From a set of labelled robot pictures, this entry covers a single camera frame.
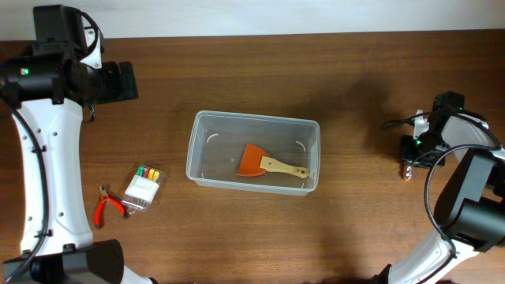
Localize orange socket bit rail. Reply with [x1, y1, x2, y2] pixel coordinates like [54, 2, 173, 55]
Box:
[402, 165, 413, 181]

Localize clear case coloured bits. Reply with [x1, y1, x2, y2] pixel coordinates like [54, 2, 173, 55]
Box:
[121, 165, 165, 215]

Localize orange scraper wooden handle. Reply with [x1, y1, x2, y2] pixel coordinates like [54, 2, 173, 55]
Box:
[238, 144, 309, 178]

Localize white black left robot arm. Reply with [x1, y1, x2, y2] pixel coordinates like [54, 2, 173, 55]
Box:
[1, 5, 145, 283]

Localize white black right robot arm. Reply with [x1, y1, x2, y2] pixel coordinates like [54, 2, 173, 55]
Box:
[372, 92, 504, 284]

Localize clear plastic container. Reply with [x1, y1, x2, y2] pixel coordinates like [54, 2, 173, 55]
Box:
[186, 110, 320, 196]

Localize red handled pliers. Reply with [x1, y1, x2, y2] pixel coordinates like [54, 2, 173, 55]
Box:
[93, 185, 129, 230]

